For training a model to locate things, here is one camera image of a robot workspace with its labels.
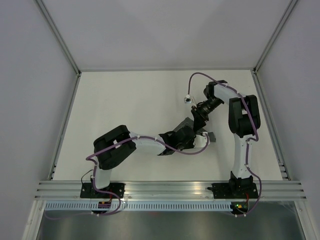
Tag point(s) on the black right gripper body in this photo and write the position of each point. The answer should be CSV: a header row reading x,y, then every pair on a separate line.
x,y
205,108

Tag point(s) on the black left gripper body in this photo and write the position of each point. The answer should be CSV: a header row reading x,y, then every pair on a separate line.
x,y
190,144

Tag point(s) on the grey cloth napkin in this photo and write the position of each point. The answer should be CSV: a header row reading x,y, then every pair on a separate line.
x,y
188,122

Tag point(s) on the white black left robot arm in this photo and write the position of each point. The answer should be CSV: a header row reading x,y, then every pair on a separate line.
x,y
123,143

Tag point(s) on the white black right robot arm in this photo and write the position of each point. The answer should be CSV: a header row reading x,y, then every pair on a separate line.
x,y
243,121

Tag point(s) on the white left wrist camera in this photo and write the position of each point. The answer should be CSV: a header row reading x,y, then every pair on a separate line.
x,y
201,140

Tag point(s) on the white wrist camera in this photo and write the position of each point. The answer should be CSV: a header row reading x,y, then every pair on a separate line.
x,y
189,99
201,140

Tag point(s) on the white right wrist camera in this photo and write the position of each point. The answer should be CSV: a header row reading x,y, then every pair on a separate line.
x,y
189,99

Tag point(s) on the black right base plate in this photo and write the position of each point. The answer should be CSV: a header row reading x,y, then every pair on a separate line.
x,y
225,191

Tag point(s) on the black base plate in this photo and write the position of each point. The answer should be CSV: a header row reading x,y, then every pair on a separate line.
x,y
112,191
225,191

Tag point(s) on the aluminium right side rail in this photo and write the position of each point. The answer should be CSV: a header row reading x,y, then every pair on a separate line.
x,y
271,128

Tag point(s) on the aluminium rail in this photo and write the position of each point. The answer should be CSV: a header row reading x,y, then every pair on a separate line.
x,y
277,190
271,128
57,148

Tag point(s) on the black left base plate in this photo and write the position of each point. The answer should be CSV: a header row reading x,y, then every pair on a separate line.
x,y
112,191

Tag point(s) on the aluminium left side rail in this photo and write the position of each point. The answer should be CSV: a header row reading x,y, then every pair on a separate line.
x,y
57,148

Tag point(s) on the aluminium frame post right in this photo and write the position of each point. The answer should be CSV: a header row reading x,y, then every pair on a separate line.
x,y
275,34

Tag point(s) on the aluminium frame post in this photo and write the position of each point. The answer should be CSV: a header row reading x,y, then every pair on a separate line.
x,y
57,35
275,34

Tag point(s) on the aluminium front rail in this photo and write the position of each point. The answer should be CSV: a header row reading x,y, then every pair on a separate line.
x,y
277,190

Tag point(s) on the white slotted cable duct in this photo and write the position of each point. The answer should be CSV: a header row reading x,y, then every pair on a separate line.
x,y
220,206

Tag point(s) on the aluminium frame post left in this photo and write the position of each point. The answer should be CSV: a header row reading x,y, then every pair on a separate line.
x,y
57,35

